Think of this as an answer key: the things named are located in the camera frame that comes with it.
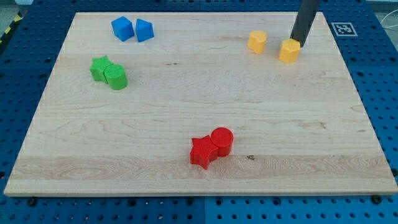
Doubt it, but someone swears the green star block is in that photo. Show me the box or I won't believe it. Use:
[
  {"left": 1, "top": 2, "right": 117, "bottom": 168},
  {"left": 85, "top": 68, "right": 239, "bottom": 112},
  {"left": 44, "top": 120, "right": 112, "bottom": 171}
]
[{"left": 90, "top": 55, "right": 113, "bottom": 83}]

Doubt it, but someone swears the blue triangular prism block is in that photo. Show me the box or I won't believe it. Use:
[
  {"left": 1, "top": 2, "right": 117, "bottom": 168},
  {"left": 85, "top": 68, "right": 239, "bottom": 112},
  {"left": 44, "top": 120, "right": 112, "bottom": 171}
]
[{"left": 136, "top": 19, "right": 154, "bottom": 42}]

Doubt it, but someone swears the white fiducial marker tag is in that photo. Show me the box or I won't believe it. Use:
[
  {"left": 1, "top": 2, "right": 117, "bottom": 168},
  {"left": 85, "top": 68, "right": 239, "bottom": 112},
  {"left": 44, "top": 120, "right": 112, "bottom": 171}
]
[{"left": 331, "top": 22, "right": 358, "bottom": 37}]

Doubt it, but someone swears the yellow hexagon block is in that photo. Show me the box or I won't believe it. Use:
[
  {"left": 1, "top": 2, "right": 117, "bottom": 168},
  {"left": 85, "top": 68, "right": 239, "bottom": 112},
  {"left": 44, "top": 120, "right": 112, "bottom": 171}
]
[{"left": 279, "top": 39, "right": 301, "bottom": 63}]

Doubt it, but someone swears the green cylinder block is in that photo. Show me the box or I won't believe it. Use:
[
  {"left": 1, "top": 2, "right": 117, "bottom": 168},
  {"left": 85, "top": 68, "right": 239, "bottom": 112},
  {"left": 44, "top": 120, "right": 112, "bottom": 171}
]
[{"left": 104, "top": 64, "right": 128, "bottom": 90}]

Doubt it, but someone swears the yellow black hazard tape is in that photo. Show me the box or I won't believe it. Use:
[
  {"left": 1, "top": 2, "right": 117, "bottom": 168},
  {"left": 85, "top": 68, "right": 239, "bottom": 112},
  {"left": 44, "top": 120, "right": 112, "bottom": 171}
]
[{"left": 1, "top": 11, "right": 23, "bottom": 44}]

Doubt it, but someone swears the red cylinder block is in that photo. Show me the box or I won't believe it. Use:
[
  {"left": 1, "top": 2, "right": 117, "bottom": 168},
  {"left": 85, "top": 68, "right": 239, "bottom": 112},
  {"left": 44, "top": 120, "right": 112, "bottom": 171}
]
[{"left": 210, "top": 127, "right": 234, "bottom": 157}]

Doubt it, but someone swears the light wooden board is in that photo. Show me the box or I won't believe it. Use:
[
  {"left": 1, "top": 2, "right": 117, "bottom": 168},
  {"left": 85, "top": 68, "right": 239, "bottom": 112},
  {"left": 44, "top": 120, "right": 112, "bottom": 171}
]
[{"left": 4, "top": 12, "right": 397, "bottom": 197}]

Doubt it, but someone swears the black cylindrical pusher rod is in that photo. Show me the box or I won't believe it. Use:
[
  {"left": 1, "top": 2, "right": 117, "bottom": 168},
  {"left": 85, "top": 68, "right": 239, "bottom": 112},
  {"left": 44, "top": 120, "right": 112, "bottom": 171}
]
[{"left": 290, "top": 0, "right": 320, "bottom": 47}]

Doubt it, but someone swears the red star block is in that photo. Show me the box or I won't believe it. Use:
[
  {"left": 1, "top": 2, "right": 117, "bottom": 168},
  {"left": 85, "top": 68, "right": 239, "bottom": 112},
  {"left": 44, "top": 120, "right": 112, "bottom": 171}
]
[{"left": 190, "top": 135, "right": 218, "bottom": 170}]

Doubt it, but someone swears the blue cube block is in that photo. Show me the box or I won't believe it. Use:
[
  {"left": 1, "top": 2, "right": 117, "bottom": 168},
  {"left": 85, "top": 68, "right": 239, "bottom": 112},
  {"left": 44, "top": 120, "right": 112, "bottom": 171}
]
[{"left": 111, "top": 16, "right": 134, "bottom": 42}]

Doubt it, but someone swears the white cable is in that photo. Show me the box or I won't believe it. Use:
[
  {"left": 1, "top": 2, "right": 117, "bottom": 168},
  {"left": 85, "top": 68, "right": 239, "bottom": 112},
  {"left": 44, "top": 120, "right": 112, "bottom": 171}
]
[{"left": 379, "top": 8, "right": 398, "bottom": 32}]

